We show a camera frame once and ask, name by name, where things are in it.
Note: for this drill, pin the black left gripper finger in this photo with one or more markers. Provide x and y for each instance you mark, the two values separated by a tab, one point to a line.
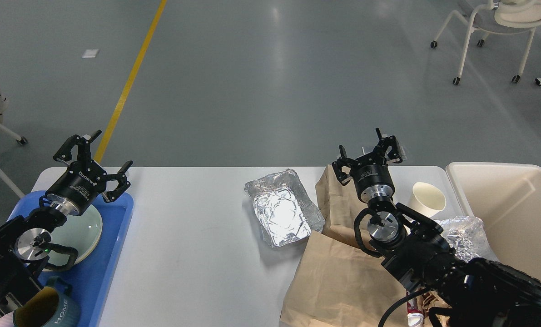
123	183
84	156

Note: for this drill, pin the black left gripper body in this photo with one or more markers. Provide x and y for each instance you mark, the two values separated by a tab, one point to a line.
77	188

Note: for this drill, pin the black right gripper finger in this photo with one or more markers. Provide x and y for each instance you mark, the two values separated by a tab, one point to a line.
387	151
344	161

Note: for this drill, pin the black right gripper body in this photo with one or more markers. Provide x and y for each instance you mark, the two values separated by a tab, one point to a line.
372	181

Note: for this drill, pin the light green plate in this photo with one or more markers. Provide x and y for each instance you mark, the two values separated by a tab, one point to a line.
88	227

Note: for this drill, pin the dark green mug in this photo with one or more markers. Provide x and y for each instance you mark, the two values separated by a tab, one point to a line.
52	306

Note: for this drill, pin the pink ribbed mug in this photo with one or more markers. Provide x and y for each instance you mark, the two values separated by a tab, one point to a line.
7	320

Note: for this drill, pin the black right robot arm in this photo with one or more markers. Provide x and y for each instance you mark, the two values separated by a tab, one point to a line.
478	293

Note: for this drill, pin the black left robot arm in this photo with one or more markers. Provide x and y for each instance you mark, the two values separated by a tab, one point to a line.
26	243

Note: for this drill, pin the small brown paper bag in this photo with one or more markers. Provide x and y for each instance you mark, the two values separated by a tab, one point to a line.
339	206

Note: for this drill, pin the pink plate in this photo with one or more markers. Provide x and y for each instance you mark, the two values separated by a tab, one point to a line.
91	252

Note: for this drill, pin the upright white paper cup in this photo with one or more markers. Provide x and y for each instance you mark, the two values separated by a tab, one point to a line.
426	199

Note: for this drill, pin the aluminium foil tray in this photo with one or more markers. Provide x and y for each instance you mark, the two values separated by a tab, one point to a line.
283	208

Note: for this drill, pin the blue plastic tray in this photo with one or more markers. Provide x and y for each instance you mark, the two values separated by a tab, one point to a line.
91	278

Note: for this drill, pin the large brown paper bag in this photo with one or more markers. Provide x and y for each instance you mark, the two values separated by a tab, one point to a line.
336	285

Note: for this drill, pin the crumpled foil tray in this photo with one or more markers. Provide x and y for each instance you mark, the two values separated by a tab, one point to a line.
467	236

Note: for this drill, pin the crumpled brown paper ball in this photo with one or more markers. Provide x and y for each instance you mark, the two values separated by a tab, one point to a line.
428	300

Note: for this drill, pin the red white crushed can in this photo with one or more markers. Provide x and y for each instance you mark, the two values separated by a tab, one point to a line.
415	312

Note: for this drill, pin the beige plastic bin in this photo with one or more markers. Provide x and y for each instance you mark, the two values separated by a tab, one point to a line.
507	198

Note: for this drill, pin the white chair on casters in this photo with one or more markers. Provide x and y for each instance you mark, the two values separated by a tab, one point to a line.
494	17

